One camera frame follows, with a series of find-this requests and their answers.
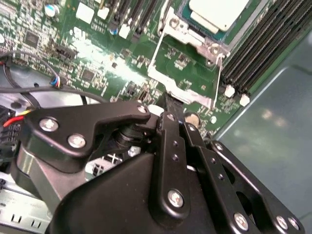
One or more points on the metal socket cover frame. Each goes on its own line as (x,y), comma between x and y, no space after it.
(158,75)

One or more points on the silver CPU plate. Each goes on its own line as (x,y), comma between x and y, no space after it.
(219,12)

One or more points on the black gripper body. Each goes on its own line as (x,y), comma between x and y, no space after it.
(109,200)

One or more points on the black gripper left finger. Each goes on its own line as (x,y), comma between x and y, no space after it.
(73,117)

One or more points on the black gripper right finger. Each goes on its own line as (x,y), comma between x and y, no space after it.
(226,195)

